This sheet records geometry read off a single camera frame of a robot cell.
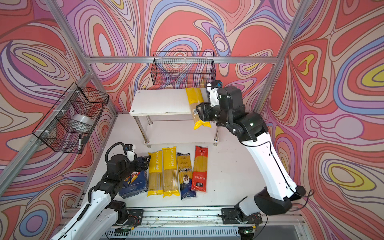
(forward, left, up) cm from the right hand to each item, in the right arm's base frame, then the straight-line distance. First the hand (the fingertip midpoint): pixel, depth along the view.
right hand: (201, 112), depth 62 cm
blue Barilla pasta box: (-16, +34, -35) cm, 52 cm away
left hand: (-3, +31, -29) cm, 43 cm away
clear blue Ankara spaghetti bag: (-12, +9, -39) cm, 42 cm away
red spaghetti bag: (-8, 0, -41) cm, 41 cm away
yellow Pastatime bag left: (-15, +25, -40) cm, 50 cm away
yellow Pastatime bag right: (-14, +18, -40) cm, 46 cm away
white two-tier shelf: (+32, +25, -36) cm, 55 cm away
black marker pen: (-2, +59, -16) cm, 61 cm away
